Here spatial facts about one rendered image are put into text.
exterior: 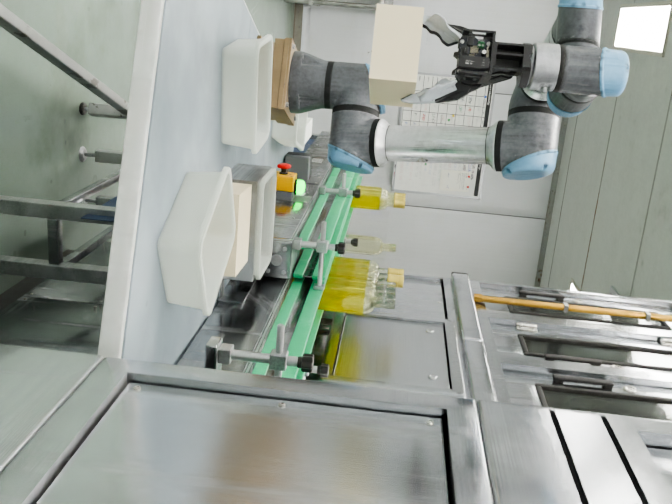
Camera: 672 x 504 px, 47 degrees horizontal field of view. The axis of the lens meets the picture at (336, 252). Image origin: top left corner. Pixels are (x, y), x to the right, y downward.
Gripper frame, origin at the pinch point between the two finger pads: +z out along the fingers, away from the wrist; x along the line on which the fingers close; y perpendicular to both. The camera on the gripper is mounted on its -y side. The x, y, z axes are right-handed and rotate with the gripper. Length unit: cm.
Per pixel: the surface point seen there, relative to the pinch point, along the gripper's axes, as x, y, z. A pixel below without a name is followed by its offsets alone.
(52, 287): 47, -92, 96
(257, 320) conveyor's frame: 47, -32, 25
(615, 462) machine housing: 56, 38, -28
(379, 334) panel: 50, -79, 0
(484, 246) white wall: -25, -673, -96
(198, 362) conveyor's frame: 55, -11, 31
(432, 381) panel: 58, -56, -14
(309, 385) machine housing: 52, 28, 8
